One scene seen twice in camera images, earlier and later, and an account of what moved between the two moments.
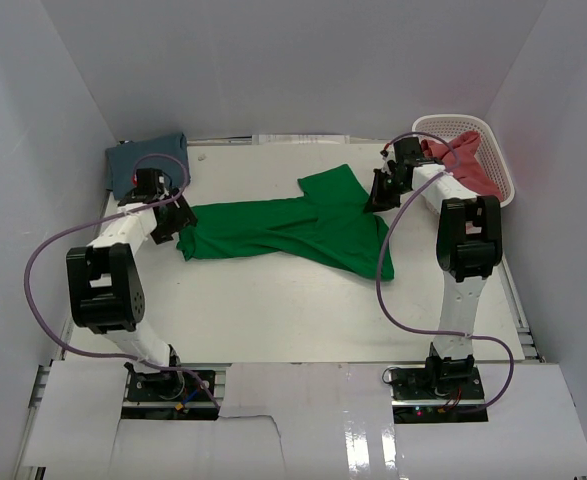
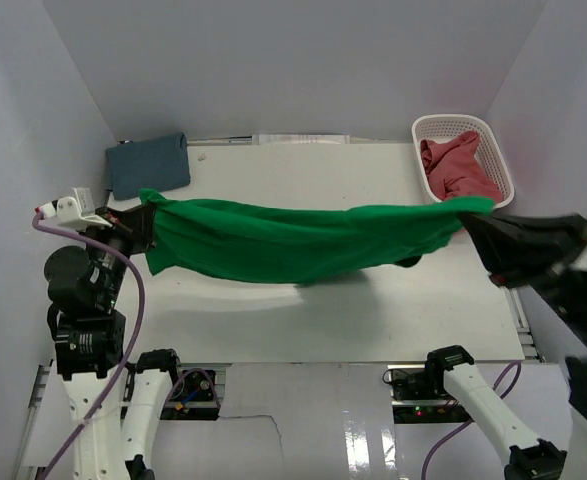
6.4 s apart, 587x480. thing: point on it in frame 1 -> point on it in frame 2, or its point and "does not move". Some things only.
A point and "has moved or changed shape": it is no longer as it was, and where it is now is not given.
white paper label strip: [299, 139] does not move
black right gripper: [377, 201] -> [519, 249]
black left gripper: [183, 218] -> [135, 223]
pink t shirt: [468, 168] does not move
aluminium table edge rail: [527, 341] does not move
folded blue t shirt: [169, 153] does not move
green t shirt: [327, 222] has moved or changed shape
